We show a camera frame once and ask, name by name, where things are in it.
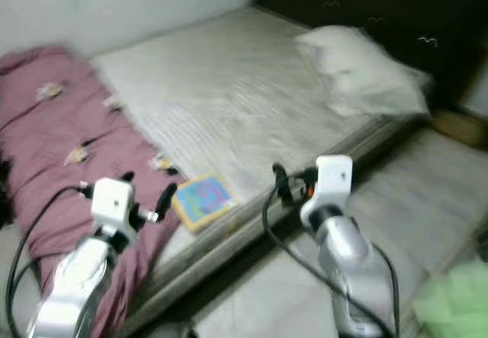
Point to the white quilted mattress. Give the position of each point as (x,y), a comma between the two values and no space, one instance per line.
(221,101)

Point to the light green object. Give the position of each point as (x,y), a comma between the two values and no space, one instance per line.
(454,304)

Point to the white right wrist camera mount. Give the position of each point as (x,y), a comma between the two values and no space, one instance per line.
(334,181)

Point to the black tufted headboard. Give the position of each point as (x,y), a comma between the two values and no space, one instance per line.
(374,10)

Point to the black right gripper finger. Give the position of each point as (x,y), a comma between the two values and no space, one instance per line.
(284,181)

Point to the purple cartoon print quilt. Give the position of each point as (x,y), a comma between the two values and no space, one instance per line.
(53,147)

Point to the yellow blue children's board book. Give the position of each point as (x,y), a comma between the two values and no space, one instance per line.
(204,201)

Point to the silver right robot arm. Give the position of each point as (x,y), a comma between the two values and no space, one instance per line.
(351,254)

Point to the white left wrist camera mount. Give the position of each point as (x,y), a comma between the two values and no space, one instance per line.
(114,203)

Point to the white pillow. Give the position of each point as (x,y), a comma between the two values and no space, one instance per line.
(362,71)

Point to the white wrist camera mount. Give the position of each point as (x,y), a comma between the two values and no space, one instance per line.
(114,203)
(334,181)

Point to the spotted fabric bed base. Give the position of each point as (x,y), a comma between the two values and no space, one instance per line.
(282,223)

